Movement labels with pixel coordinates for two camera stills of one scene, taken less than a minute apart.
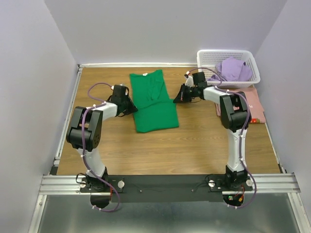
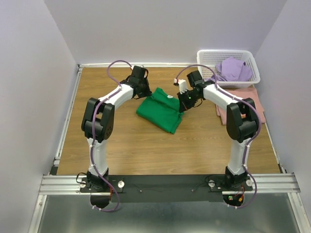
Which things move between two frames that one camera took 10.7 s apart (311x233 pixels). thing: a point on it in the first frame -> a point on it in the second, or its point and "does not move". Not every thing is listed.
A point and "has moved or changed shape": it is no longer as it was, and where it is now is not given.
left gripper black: x=132 y=108 -> x=147 y=92
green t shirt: x=155 y=110 has moved or changed shape
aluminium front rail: x=66 y=185 does not move
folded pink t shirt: x=256 y=110 does not move
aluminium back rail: x=79 y=66 does not move
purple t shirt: x=232 y=69 does not move
